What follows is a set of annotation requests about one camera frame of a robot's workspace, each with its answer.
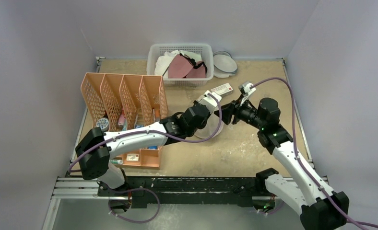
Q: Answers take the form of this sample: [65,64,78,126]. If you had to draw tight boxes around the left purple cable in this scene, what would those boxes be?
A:
[67,92,224,224]

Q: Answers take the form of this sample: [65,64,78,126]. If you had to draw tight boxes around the pink bra with black straps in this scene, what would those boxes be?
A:
[164,54,208,79]

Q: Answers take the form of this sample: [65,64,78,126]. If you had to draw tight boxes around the white and red box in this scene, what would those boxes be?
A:
[210,83,233,97]

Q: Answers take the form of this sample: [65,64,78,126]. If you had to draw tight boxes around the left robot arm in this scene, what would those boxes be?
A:
[68,91,222,196]

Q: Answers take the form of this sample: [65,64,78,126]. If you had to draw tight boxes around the orange plastic file organizer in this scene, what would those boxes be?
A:
[80,72,169,168]

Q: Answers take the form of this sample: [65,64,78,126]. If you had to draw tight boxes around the white cloth in basket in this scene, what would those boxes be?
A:
[154,49,202,76]

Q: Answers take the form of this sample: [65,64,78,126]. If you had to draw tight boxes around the metal corner bracket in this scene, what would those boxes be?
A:
[96,56,106,73]

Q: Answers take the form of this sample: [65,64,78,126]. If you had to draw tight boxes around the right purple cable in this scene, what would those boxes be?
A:
[251,77,378,230]

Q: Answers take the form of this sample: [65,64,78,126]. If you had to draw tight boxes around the purple cable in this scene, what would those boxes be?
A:
[251,77,378,230]
[67,92,224,224]

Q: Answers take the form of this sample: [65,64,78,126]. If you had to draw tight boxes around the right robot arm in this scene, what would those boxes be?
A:
[214,98,349,230]

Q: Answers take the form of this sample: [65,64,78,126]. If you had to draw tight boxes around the white mesh laundry bag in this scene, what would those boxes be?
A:
[194,114,219,139]

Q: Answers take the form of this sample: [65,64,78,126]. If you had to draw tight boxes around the glue stick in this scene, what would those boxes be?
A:
[110,159,123,165]

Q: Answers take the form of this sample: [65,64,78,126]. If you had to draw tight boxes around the round patterned tin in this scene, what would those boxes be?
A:
[95,117,110,132]

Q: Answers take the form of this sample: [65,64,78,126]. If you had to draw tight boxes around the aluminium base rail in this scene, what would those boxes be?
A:
[50,176,331,210]

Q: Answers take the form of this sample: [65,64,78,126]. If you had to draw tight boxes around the small labelled box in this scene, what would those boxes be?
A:
[126,154,140,161]

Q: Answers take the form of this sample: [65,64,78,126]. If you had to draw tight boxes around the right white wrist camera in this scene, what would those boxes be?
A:
[238,81,256,105]

